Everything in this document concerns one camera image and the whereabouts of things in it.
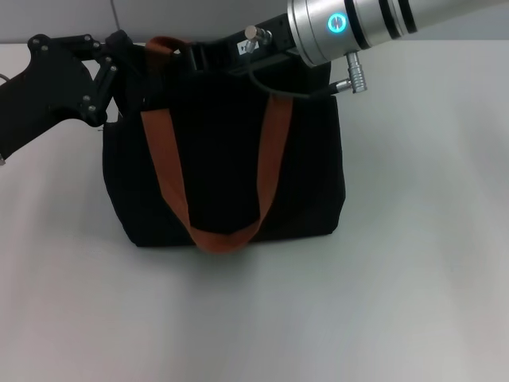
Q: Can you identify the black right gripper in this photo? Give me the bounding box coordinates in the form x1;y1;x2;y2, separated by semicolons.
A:
185;13;305;79

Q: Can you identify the black bag with brown straps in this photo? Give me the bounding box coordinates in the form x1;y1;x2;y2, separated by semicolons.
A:
101;35;347;255

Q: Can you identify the black cable with silver connectors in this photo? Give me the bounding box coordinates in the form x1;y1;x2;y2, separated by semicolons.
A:
237;25;370;100

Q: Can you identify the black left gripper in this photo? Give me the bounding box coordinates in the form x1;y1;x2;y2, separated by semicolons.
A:
0;29;134;162

